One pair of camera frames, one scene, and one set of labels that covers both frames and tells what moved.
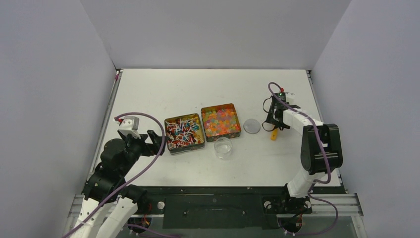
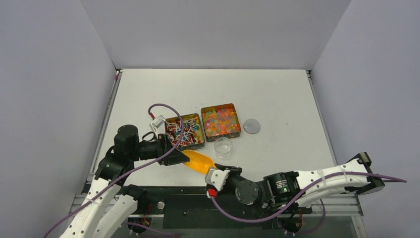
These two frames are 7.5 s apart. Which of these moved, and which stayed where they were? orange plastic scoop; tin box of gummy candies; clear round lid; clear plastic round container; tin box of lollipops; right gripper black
Moved: right gripper black; orange plastic scoop
Stayed: clear plastic round container; tin box of gummy candies; tin box of lollipops; clear round lid
